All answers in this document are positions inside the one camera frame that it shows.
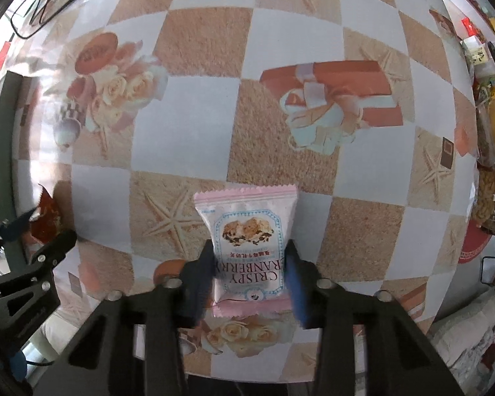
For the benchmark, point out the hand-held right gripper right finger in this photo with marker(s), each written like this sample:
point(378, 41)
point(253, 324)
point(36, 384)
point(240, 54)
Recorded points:
point(299, 293)

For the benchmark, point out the jar of yellow nuts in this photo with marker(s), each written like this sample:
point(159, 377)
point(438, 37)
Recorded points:
point(484, 202)

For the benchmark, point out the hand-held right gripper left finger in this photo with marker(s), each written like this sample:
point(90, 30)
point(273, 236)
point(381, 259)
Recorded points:
point(198, 284)

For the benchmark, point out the floral sofa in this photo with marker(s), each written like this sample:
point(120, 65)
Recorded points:
point(470, 338)

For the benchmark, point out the red basket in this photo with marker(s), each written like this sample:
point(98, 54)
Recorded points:
point(468, 27)

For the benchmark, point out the clear jar black lid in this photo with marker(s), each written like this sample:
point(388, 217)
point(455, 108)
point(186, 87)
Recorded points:
point(478, 53)

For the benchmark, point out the pink white snack packet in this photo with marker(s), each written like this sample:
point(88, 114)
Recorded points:
point(247, 231)

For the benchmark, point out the dark grey box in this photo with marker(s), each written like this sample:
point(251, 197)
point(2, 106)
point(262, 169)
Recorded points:
point(8, 140)

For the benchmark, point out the pile of mixed snack packets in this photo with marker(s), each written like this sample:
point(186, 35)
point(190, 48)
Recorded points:
point(484, 90)

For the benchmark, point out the dark red snack packet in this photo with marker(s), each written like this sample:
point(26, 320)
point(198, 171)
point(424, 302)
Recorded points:
point(45, 214)

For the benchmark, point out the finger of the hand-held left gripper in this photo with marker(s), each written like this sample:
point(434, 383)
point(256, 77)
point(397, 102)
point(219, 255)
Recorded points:
point(6, 227)
point(57, 245)

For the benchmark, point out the red round mat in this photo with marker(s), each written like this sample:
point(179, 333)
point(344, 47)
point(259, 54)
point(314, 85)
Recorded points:
point(474, 243)

